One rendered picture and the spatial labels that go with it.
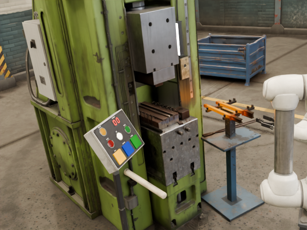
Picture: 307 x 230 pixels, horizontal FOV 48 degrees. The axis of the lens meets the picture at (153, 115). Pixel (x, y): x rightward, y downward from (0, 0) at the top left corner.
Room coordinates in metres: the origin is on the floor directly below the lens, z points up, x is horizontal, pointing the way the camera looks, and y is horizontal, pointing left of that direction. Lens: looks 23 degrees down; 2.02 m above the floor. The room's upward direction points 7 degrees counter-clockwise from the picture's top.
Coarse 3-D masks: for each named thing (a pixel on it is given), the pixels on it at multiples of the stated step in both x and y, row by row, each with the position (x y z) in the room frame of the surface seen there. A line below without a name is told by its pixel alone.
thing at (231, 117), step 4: (204, 104) 2.69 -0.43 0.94; (212, 108) 2.58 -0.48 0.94; (216, 108) 2.57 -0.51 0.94; (216, 112) 2.54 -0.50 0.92; (220, 112) 2.49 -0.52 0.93; (224, 112) 2.47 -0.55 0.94; (228, 116) 2.41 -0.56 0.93; (232, 116) 2.37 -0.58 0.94; (236, 116) 2.36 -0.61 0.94; (236, 120) 2.34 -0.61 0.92; (240, 120) 2.30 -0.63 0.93
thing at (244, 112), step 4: (220, 104) 2.67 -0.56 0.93; (224, 104) 2.64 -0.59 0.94; (228, 108) 2.59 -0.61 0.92; (232, 108) 2.55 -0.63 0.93; (236, 108) 2.53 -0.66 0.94; (240, 112) 2.47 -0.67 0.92; (244, 112) 2.44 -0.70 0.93; (248, 112) 2.40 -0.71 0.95; (252, 112) 2.39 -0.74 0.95; (248, 116) 2.41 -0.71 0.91; (252, 116) 2.38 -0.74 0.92
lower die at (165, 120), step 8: (144, 104) 2.69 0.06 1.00; (144, 112) 2.53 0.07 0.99; (152, 112) 2.51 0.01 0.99; (168, 112) 2.45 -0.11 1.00; (176, 112) 2.45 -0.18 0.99; (152, 120) 2.38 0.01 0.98; (160, 120) 2.36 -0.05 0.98; (168, 120) 2.38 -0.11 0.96; (176, 120) 2.43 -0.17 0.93; (160, 128) 2.33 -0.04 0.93
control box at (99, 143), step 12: (108, 120) 1.97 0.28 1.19; (120, 120) 2.04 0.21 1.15; (96, 132) 1.84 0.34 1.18; (108, 132) 1.91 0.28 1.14; (120, 132) 1.97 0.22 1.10; (132, 132) 2.05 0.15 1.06; (96, 144) 1.82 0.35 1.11; (120, 144) 1.91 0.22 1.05; (108, 156) 1.79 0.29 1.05; (108, 168) 1.79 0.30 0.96
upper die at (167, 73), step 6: (138, 72) 2.46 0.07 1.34; (156, 72) 2.34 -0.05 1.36; (162, 72) 2.37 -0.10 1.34; (168, 72) 2.41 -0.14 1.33; (174, 72) 2.44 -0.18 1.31; (138, 78) 2.47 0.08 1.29; (144, 78) 2.41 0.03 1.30; (150, 78) 2.35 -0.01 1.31; (156, 78) 2.34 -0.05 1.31; (162, 78) 2.37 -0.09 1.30; (168, 78) 2.40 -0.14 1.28
